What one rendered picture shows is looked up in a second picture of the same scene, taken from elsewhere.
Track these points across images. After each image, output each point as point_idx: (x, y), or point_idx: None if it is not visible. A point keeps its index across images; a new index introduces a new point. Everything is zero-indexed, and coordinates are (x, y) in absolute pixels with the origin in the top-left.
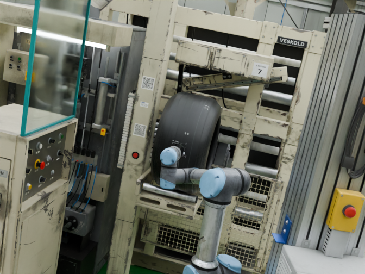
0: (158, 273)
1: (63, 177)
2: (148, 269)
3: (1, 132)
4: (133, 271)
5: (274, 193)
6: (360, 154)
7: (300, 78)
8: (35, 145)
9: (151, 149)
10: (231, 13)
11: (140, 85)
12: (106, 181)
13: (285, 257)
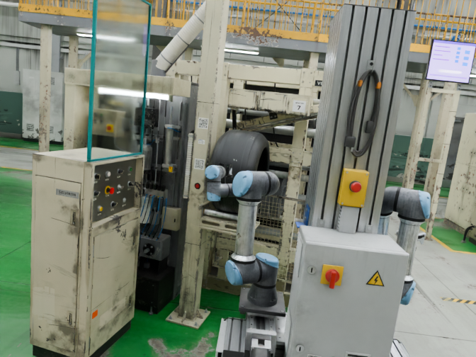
0: (230, 295)
1: (135, 205)
2: (222, 292)
3: (72, 160)
4: (208, 294)
5: None
6: (362, 134)
7: None
8: (103, 173)
9: None
10: None
11: (197, 125)
12: (178, 213)
13: (300, 234)
